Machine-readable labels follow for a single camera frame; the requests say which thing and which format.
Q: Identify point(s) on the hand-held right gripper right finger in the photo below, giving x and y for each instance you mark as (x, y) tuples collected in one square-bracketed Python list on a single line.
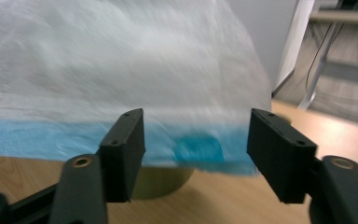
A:
[(279, 161)]

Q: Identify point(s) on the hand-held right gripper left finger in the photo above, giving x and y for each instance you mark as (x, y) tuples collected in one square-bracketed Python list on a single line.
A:
[(133, 155)]

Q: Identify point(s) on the green plastic trash bin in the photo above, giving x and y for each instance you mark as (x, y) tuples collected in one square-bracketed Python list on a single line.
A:
[(161, 183)]

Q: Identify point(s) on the white plastic bag blue edge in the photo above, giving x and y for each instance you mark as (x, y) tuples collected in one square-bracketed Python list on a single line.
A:
[(121, 62)]

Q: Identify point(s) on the white cabinet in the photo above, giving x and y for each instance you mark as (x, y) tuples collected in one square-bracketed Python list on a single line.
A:
[(261, 31)]

